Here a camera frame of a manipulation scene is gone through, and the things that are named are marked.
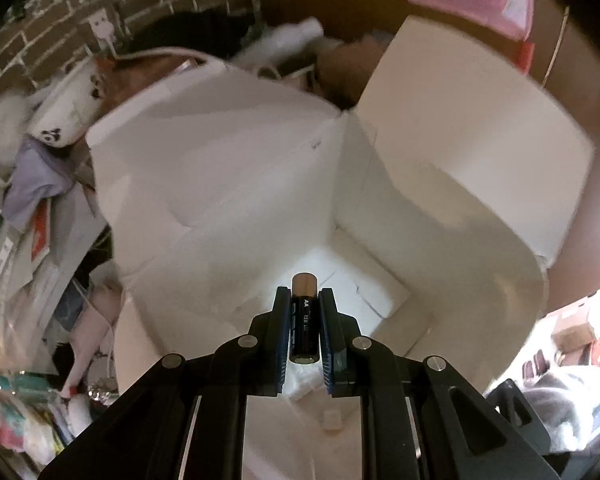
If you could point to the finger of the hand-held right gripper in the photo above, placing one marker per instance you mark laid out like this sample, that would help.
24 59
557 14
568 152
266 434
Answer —
522 420

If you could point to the red and white booklet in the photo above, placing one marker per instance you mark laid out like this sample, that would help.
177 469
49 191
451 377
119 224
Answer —
40 230

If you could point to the white fluffy plush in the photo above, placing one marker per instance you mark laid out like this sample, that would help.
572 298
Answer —
2 125

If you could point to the grey fluffy fur piece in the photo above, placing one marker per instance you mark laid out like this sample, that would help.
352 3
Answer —
575 400

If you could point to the white cardboard box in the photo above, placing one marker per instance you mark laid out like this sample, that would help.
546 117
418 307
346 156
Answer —
230 185

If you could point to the brown cardboard boxes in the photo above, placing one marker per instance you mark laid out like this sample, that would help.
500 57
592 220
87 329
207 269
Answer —
585 330

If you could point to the small white block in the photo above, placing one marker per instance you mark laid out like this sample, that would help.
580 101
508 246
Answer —
331 421

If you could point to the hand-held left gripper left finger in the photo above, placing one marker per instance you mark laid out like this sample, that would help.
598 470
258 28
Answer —
281 345

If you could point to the black and gold battery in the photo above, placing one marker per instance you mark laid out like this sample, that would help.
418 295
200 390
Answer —
305 320

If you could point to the purple cloth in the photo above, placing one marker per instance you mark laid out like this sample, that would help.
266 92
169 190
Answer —
35 180

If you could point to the white wall socket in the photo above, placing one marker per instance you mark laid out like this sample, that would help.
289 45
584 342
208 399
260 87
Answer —
101 25

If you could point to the pile of plastic packets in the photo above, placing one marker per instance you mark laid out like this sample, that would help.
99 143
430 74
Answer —
15 410

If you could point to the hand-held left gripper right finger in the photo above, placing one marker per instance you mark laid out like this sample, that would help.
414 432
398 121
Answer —
328 350

